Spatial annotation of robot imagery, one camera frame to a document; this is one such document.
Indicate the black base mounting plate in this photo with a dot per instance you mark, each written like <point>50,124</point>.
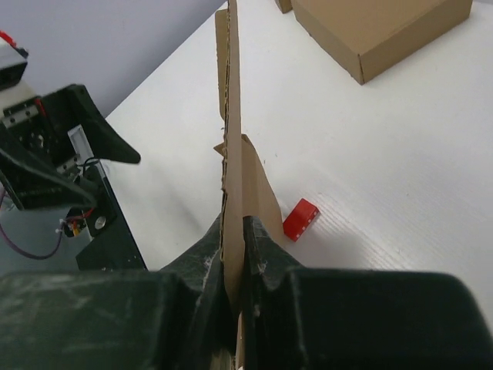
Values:
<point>112,246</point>

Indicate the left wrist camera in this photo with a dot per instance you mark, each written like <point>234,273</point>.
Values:
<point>14,62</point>

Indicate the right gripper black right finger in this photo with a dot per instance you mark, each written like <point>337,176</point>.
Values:
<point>295,317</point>

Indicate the small closed cardboard box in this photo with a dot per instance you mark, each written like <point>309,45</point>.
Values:
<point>284,6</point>

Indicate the large closed cardboard box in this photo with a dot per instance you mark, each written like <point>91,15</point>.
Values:
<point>368,37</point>

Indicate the small red plastic block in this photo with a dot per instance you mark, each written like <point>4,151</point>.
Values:
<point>299,219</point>

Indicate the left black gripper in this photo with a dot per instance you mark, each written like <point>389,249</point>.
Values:
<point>44,143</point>

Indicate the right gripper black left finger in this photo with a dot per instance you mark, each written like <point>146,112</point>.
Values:
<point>176,318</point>

